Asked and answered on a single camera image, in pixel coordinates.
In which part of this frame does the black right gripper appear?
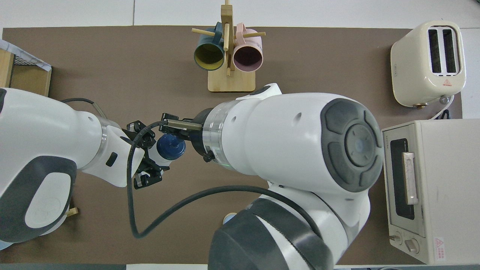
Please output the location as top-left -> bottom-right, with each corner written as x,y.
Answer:
127,109 -> 215,190

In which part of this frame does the white bottle with blue cap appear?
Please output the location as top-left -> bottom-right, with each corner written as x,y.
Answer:
148,133 -> 186,168

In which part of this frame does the brown table mat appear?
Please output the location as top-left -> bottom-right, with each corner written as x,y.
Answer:
0,25 -> 462,265

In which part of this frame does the wooden mug tree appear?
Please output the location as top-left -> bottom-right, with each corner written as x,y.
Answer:
192,0 -> 266,93

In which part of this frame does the dark teal mug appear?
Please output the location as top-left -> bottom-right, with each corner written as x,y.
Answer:
193,22 -> 225,72

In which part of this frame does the wooden shelf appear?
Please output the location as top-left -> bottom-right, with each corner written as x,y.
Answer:
0,49 -> 52,98

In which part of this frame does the pink mug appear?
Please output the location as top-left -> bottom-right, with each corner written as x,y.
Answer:
232,23 -> 264,73

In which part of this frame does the cream two-slot toaster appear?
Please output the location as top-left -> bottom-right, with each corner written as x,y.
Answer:
390,20 -> 467,108

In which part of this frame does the white toaster oven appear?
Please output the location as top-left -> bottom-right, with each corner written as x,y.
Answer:
381,119 -> 480,265

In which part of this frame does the black wire basket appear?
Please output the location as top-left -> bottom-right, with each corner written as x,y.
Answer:
13,52 -> 42,68

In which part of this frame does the toaster power cord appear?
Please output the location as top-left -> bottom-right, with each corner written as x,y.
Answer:
430,95 -> 455,120

